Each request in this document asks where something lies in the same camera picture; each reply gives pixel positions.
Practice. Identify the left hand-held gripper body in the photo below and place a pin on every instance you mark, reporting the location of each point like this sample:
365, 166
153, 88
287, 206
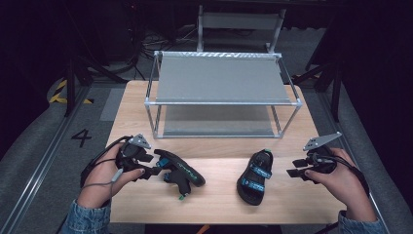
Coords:
133, 152

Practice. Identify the grey two-tier shoe rack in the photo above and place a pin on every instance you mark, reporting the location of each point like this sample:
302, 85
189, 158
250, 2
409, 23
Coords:
220, 81

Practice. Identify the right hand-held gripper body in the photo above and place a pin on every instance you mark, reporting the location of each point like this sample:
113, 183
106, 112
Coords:
321, 161

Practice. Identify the person's left hand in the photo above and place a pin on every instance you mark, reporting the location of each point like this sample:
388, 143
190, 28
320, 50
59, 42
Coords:
100, 177

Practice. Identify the metal floor rail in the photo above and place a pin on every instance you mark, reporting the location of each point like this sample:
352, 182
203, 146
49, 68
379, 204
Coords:
42, 162

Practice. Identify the person's right hand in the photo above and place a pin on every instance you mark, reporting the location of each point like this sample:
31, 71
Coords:
347, 185

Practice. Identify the black metal stand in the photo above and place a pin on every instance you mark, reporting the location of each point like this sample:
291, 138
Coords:
336, 94
70, 87

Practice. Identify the grey metal chair frame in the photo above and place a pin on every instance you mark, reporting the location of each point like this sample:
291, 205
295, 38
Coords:
240, 21

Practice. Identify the yellow floor tape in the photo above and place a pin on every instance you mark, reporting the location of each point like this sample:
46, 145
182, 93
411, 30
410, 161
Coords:
60, 97

